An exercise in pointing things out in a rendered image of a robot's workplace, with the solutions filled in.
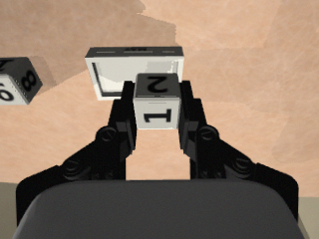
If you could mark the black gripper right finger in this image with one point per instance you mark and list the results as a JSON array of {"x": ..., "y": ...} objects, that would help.
[{"x": 212, "y": 158}]

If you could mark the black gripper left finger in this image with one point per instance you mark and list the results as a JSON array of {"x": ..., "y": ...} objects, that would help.
[{"x": 102, "y": 159}]

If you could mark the white number cube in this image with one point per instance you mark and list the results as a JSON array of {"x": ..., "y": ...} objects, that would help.
[
  {"x": 157, "y": 101},
  {"x": 19, "y": 82}
]

